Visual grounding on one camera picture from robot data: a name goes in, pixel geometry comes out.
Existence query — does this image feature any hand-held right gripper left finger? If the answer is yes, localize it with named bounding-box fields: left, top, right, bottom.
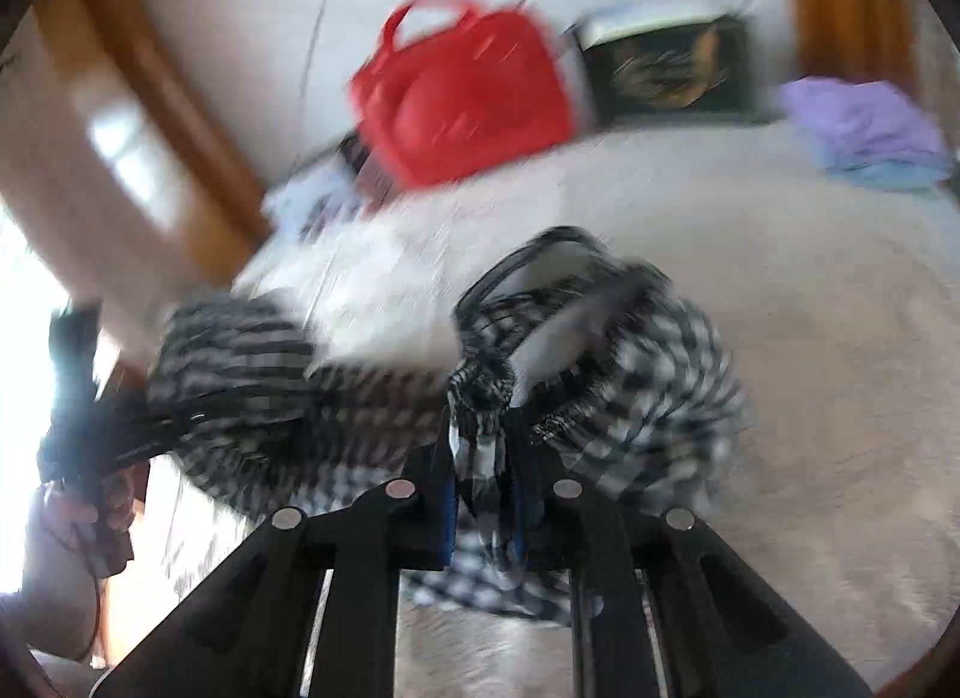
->
left=94, top=443, right=456, bottom=698

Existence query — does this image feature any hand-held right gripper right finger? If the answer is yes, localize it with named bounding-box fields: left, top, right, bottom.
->
left=508, top=443, right=875, bottom=698

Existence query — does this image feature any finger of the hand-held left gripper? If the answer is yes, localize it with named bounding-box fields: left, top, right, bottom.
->
left=112, top=394, right=212, bottom=476

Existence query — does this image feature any black white checked garment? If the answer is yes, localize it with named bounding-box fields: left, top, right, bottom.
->
left=146, top=225, right=747, bottom=628

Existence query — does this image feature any person's left forearm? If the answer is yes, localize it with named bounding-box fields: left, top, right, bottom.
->
left=0, top=533, right=106, bottom=665

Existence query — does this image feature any person's left hand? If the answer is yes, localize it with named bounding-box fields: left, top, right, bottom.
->
left=39, top=477, right=140, bottom=545

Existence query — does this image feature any tea set cardboard box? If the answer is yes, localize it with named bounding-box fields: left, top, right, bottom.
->
left=262, top=132, right=395, bottom=242

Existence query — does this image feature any cream lace tablecloth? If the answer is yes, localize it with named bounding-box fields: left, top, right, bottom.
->
left=172, top=121, right=960, bottom=698

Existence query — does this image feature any red bear-face carry case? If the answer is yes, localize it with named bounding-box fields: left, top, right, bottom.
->
left=349, top=0, right=577, bottom=191

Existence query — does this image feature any black gift box gold ribbon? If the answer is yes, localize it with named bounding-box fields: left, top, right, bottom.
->
left=570, top=4, right=755, bottom=125

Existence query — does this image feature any light blue cloth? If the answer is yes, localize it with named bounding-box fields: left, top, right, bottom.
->
left=814, top=143, right=957, bottom=193

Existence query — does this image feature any purple cloth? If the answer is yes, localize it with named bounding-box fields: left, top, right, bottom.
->
left=776, top=77, right=950, bottom=170

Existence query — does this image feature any black cable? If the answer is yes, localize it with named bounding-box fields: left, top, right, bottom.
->
left=43, top=507, right=104, bottom=658

